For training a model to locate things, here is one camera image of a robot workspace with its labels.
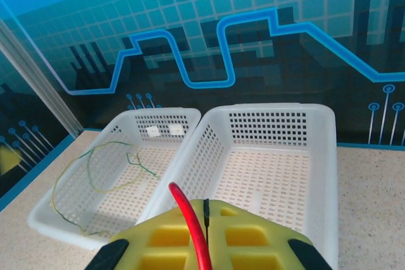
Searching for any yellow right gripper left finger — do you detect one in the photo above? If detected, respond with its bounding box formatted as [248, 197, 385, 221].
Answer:
[84, 199, 207, 270]

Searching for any white perforated plastic basket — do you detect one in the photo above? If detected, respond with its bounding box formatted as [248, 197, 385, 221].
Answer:
[135, 102, 338, 268]
[27, 107, 203, 250]

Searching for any red cable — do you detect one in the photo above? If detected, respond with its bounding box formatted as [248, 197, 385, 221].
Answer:
[168, 181, 213, 270]

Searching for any aluminium frame post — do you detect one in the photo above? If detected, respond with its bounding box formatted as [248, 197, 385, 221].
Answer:
[0, 16, 84, 138]

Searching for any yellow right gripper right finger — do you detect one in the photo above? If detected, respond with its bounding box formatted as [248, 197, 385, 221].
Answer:
[206, 199, 333, 270]

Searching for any yellow-green wire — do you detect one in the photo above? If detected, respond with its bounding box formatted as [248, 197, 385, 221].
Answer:
[50, 142, 161, 239]

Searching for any thin black wire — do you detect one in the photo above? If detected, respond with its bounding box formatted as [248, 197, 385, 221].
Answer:
[203, 199, 211, 246]

